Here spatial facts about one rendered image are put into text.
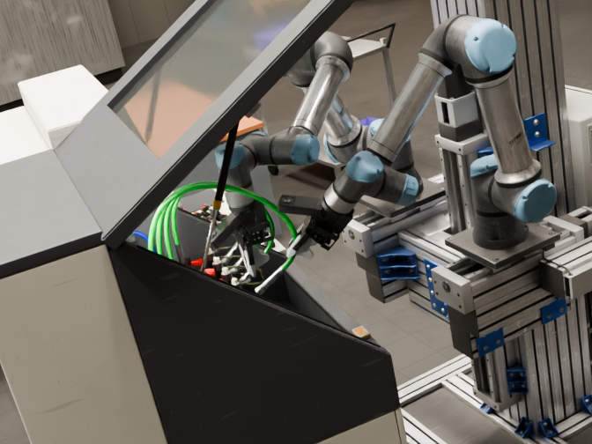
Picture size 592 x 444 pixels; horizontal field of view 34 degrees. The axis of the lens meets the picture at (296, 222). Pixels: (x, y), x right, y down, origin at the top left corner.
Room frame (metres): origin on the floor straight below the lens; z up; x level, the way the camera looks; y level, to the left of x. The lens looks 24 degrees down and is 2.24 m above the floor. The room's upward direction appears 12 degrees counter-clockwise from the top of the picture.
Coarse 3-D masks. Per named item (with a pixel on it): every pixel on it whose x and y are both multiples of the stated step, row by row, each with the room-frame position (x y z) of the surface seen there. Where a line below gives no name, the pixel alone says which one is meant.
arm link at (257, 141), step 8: (248, 136) 2.40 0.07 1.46; (256, 136) 2.39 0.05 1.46; (264, 136) 2.39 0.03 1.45; (248, 144) 2.34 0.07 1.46; (256, 144) 2.34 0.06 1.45; (264, 144) 2.33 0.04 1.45; (256, 152) 2.33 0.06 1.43; (264, 152) 2.32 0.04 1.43; (256, 160) 2.32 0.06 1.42; (264, 160) 2.32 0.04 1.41
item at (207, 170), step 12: (240, 120) 5.13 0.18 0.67; (252, 120) 5.09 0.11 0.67; (240, 132) 4.96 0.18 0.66; (252, 132) 5.00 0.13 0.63; (204, 168) 4.88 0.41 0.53; (216, 168) 4.91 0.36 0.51; (264, 168) 5.01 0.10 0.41; (192, 180) 4.85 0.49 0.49; (204, 180) 4.88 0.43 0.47; (216, 180) 4.90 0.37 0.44; (252, 180) 4.98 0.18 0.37; (264, 180) 5.01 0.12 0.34; (192, 192) 4.84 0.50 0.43; (264, 192) 5.00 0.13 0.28; (264, 204) 4.99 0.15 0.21; (276, 216) 5.01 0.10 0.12; (276, 228) 5.01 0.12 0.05
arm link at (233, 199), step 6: (252, 186) 2.28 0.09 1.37; (228, 192) 2.27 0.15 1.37; (234, 192) 2.26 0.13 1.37; (228, 198) 2.27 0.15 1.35; (234, 198) 2.26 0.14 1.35; (240, 198) 2.26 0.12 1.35; (246, 198) 2.26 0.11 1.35; (252, 198) 2.27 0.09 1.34; (228, 204) 2.28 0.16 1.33; (234, 204) 2.26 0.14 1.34; (240, 204) 2.26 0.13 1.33; (246, 204) 2.26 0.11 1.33
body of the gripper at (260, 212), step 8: (256, 200) 2.29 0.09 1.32; (232, 208) 2.27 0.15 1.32; (240, 208) 2.26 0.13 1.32; (248, 208) 2.26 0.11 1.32; (256, 208) 2.29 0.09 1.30; (248, 216) 2.28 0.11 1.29; (256, 216) 2.28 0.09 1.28; (264, 216) 2.29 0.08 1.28; (240, 224) 2.28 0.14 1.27; (248, 224) 2.28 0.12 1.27; (256, 224) 2.28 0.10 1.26; (264, 224) 2.27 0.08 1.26; (240, 232) 2.26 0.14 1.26; (248, 232) 2.26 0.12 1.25; (256, 232) 2.28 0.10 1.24; (264, 232) 2.29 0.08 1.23; (240, 240) 2.27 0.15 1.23; (248, 240) 2.26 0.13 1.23; (256, 240) 2.27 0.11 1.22; (264, 240) 2.28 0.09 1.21
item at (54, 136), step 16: (32, 80) 3.19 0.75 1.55; (48, 80) 3.13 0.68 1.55; (64, 80) 3.08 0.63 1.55; (80, 80) 3.04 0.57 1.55; (96, 80) 2.99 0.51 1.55; (32, 96) 2.97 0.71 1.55; (48, 96) 2.92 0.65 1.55; (64, 96) 2.87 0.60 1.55; (80, 96) 2.83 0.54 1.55; (96, 96) 2.79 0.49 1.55; (32, 112) 2.92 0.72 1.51; (48, 112) 2.73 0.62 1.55; (64, 112) 2.69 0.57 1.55; (80, 112) 2.65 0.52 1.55; (48, 128) 2.56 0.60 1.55; (64, 128) 2.55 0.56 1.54; (48, 144) 2.64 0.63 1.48
